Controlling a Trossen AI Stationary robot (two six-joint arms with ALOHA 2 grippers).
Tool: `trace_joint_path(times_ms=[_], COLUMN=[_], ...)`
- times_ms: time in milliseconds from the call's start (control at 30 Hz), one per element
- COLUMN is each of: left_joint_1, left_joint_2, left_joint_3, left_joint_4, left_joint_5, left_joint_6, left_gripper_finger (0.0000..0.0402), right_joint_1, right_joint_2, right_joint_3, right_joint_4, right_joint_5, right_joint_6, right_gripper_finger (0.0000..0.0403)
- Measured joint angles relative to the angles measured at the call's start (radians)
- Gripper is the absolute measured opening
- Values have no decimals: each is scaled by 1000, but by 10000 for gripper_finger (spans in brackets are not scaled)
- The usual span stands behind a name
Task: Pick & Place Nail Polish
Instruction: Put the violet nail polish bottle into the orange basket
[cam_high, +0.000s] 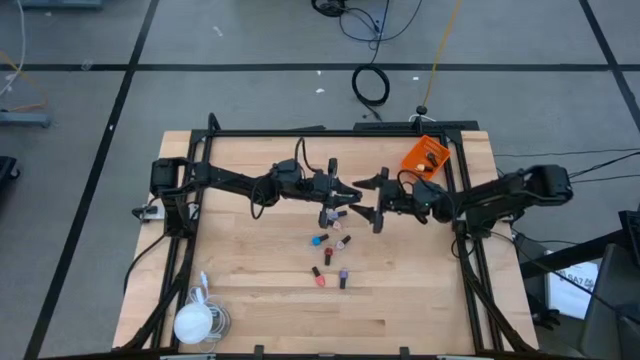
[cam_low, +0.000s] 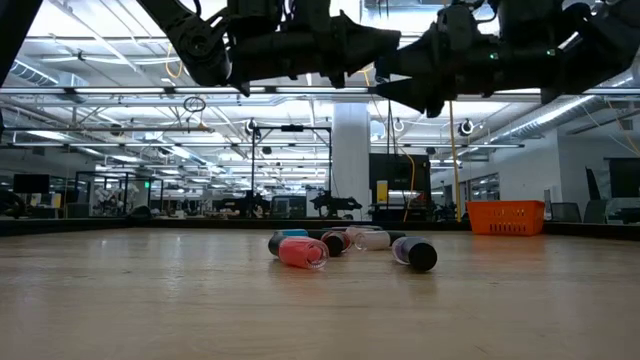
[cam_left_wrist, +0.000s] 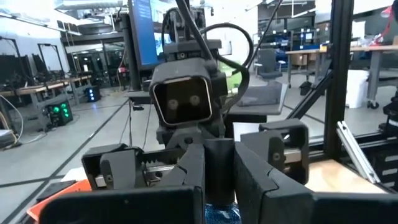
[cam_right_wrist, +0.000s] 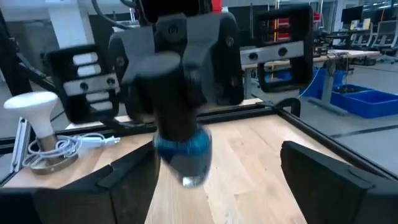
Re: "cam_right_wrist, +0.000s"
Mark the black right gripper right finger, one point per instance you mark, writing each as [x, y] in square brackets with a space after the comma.
[326, 193]

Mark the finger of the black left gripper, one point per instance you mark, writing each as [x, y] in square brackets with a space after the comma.
[136, 43]
[217, 62]

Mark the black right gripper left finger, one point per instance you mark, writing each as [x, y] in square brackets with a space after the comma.
[124, 193]

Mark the teal blue nail polish bottle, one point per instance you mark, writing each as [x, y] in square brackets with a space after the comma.
[183, 149]

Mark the blue plastic bin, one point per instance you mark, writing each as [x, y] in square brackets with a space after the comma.
[311, 84]
[339, 96]
[373, 102]

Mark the black desk monitor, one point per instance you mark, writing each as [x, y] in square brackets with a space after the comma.
[351, 14]

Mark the gray office chair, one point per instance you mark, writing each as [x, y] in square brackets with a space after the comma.
[385, 34]
[362, 37]

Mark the silver aluminium bar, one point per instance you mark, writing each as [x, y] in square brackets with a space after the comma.
[19, 146]

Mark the white mushroom lamp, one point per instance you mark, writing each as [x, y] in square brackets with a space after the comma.
[34, 109]

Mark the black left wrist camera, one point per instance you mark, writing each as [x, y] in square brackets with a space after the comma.
[177, 11]

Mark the black table frame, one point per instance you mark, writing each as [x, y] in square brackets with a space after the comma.
[242, 112]

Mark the white post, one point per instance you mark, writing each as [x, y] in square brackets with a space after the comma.
[71, 25]

